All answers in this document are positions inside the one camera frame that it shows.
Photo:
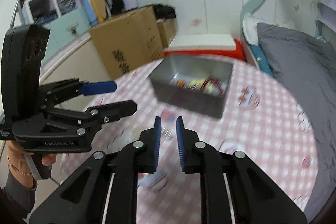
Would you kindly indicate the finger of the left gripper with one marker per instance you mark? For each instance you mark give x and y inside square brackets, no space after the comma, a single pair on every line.
[90,89]
[112,112]

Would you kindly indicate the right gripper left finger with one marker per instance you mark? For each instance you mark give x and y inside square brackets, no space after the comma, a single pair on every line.
[104,188]

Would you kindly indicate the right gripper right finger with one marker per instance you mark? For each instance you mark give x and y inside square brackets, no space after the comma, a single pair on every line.
[233,188]

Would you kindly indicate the person left hand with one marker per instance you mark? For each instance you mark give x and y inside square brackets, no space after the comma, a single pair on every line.
[18,165]

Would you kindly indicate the teal drawer cabinet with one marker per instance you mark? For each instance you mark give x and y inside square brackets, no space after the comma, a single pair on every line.
[65,29]

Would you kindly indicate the large cardboard box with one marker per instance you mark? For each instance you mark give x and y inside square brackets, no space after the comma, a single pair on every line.
[128,41]

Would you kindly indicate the pink checkered tablecloth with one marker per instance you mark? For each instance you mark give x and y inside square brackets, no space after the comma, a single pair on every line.
[260,118]

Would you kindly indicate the grey metal tin box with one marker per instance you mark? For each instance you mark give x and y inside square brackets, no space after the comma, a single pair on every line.
[193,83]

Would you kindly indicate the small cardboard box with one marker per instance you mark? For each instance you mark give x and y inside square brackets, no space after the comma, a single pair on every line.
[167,31]

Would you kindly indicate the black bag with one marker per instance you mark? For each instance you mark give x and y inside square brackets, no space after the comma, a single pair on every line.
[164,11]

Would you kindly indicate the white red low platform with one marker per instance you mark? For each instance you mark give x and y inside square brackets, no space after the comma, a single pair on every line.
[208,44]

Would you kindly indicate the grey bed duvet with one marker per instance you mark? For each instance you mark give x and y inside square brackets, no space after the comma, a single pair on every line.
[306,67]

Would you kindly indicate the white pillow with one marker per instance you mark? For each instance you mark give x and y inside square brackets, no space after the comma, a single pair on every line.
[249,25]

